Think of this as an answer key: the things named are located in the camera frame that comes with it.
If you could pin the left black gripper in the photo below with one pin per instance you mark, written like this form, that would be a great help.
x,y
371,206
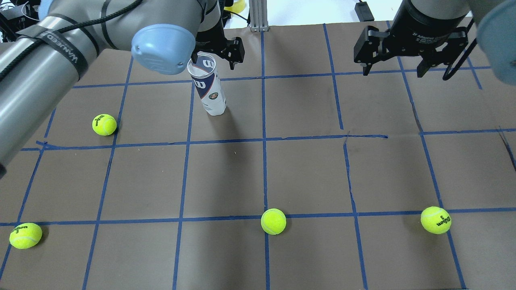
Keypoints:
x,y
213,37

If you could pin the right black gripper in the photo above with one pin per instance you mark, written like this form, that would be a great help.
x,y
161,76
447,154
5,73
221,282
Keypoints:
x,y
427,29

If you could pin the clear tennis ball can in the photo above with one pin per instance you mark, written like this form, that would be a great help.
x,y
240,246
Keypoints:
x,y
207,83

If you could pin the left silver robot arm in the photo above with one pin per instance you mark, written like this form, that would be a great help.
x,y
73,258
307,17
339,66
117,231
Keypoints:
x,y
50,57

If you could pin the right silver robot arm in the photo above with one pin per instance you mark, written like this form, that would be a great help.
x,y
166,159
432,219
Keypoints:
x,y
492,28

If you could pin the tennis ball near left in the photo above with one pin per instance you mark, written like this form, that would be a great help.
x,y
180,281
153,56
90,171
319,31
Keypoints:
x,y
104,124

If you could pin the tennis ball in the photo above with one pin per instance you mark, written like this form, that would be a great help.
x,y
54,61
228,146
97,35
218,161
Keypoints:
x,y
104,124
273,221
435,220

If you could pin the tennis ball centre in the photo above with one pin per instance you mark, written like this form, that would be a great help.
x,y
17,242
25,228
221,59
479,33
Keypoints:
x,y
273,221

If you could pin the tennis ball right side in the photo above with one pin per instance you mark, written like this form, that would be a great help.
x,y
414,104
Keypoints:
x,y
435,220

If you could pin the tennis ball base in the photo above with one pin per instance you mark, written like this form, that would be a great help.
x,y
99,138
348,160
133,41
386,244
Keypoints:
x,y
25,235

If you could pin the yellow tape roll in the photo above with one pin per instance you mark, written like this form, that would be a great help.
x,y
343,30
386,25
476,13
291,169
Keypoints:
x,y
236,6

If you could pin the small black power brick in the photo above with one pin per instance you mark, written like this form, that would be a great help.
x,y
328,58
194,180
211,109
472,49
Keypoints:
x,y
363,11

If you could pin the aluminium frame post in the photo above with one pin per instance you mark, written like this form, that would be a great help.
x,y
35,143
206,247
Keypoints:
x,y
258,16

